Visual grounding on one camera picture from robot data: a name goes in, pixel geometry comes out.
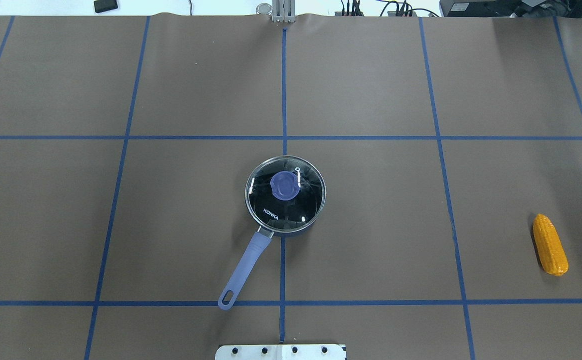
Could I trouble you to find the glass pot lid blue knob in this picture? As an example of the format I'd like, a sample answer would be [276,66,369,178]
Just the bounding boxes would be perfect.
[244,155,327,237]

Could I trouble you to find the yellow corn cob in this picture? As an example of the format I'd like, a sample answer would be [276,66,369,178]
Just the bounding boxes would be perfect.
[532,213,569,277]

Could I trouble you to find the dark blue saucepan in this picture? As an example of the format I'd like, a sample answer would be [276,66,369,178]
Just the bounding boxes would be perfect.
[217,217,315,311]

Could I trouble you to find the black small box device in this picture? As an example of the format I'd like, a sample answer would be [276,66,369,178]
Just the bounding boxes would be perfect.
[93,0,119,14]

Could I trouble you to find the aluminium frame post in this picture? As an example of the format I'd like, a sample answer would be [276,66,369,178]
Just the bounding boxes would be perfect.
[271,0,296,23]

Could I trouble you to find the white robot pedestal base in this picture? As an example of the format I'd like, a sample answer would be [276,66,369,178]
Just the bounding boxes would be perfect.
[215,343,347,360]

